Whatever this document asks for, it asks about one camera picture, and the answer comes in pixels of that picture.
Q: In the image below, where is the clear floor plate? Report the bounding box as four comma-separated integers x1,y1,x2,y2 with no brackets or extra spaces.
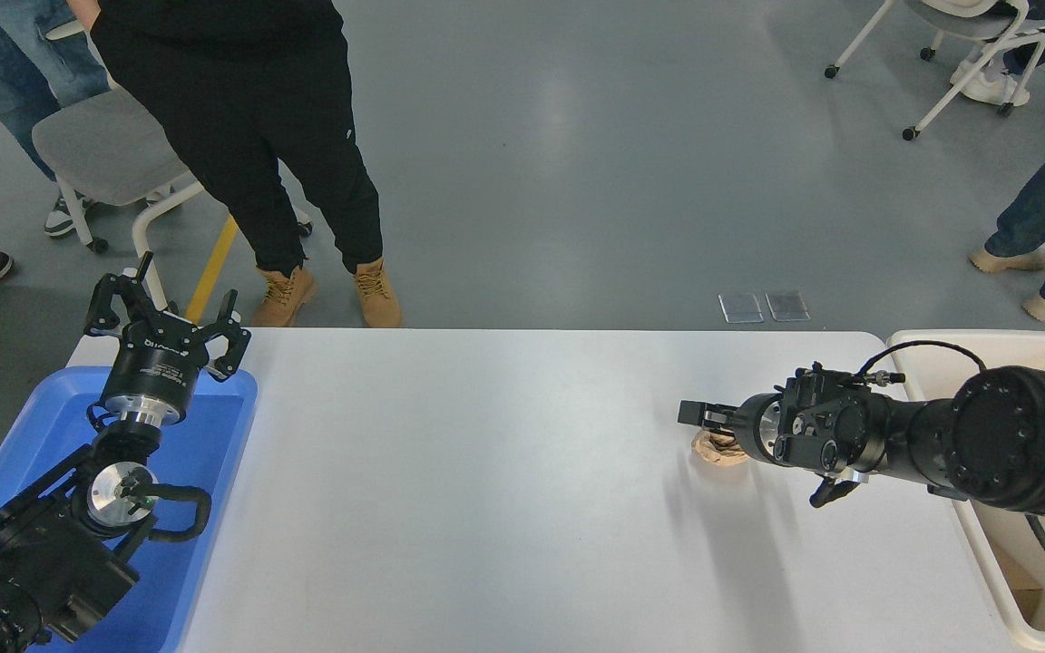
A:
718,292,765,324
765,290,811,322

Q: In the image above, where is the tan paper ball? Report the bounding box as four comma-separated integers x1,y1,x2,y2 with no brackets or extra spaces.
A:
691,429,752,469

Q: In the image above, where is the large pale plastic bin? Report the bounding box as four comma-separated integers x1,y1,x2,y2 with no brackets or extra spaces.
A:
885,329,1045,653

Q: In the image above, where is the blue plastic tray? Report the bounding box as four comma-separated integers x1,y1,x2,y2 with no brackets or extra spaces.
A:
0,365,259,653

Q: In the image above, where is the grey seat white frame chair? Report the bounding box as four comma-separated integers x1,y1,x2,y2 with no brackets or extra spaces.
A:
825,0,1045,141
31,20,313,314

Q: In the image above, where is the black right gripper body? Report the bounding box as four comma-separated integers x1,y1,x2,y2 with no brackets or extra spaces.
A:
730,392,770,461

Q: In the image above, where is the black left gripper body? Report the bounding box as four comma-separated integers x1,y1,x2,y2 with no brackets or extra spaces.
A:
103,315,211,411

